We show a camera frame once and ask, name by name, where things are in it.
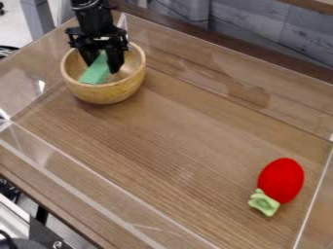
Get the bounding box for black cable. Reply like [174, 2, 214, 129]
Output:
[0, 227, 21, 249]

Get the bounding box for clear acrylic tray walls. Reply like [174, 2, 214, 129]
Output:
[0, 18, 333, 249]

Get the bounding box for red plush strawberry toy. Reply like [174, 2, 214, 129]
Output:
[249, 158, 306, 217]

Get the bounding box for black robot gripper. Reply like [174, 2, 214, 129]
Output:
[66, 0, 128, 74]

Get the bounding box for black bracket with bolt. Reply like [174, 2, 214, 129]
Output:
[28, 218, 72, 249]

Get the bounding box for brown wooden bowl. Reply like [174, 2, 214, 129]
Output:
[60, 43, 147, 104]

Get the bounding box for green rectangular stick block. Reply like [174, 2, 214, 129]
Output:
[79, 51, 111, 85]

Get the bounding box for black table leg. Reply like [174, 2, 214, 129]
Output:
[35, 206, 48, 225]

